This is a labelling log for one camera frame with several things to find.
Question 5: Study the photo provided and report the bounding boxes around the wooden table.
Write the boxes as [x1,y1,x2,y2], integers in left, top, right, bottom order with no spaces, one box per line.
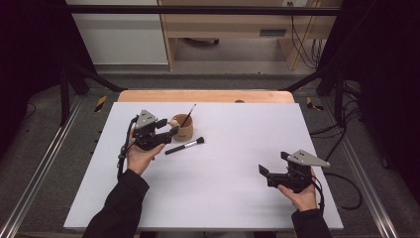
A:
[117,89,296,104]

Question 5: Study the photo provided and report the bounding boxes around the person's right hand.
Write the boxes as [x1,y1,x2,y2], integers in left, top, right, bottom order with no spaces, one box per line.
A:
[276,167,319,213]

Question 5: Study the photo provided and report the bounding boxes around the white cabinet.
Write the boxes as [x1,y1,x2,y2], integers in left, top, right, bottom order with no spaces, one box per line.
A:
[65,0,169,65]

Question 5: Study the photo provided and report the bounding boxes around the black floor cables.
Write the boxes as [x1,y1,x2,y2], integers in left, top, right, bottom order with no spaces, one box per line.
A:
[309,80,364,163]

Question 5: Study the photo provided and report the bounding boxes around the aluminium floor rail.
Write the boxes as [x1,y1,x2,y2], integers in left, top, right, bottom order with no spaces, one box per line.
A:
[0,95,85,238]
[321,97,401,238]

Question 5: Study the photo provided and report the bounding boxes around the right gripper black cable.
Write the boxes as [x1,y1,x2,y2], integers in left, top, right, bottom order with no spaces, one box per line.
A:
[311,171,364,213]

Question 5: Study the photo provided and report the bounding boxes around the white table board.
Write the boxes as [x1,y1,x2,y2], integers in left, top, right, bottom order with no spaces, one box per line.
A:
[62,101,345,231]

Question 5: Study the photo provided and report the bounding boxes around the dark curtain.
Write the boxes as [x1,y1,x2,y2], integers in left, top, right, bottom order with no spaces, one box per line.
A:
[0,0,97,160]
[318,0,420,202]

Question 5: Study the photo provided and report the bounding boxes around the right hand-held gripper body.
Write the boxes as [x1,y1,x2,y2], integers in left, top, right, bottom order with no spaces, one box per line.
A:
[266,149,332,194]

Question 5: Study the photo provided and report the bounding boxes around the light wooden desk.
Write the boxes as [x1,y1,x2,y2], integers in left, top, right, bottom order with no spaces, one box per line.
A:
[157,0,343,71]

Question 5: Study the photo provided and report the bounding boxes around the wooden brush holder cup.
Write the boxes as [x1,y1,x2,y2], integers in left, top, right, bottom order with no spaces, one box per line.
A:
[168,113,195,143]

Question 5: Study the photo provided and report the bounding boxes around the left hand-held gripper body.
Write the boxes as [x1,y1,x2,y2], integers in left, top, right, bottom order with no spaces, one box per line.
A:
[131,109,173,152]

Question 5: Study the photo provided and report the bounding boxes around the hanging black desk cables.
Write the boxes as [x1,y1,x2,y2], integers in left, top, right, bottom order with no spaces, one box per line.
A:
[286,1,327,70]

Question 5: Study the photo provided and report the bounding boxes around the yellow black tape strip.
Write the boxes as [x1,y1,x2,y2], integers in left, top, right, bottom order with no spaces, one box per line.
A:
[305,96,325,112]
[94,95,109,114]

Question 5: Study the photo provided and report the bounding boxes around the black makeup brush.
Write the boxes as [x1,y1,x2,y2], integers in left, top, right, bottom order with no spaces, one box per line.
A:
[164,136,205,156]

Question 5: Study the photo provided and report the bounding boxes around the person's left hand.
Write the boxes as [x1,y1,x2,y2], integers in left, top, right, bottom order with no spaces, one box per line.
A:
[126,127,166,177]

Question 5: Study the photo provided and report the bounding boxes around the black frame stand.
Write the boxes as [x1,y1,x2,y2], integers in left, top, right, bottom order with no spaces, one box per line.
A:
[282,61,349,129]
[58,61,129,127]

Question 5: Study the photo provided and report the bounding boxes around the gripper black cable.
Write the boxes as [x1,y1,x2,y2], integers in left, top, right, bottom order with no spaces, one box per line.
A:
[116,115,140,181]
[311,171,364,213]

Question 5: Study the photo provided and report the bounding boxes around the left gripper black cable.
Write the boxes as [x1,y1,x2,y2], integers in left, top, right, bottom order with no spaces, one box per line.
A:
[116,115,140,181]

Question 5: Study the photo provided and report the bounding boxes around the thin black brush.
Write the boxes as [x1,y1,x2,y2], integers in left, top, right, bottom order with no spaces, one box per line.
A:
[179,103,197,129]

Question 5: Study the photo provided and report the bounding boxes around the black horizontal frame bar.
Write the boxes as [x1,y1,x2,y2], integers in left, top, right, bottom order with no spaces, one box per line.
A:
[63,4,342,17]

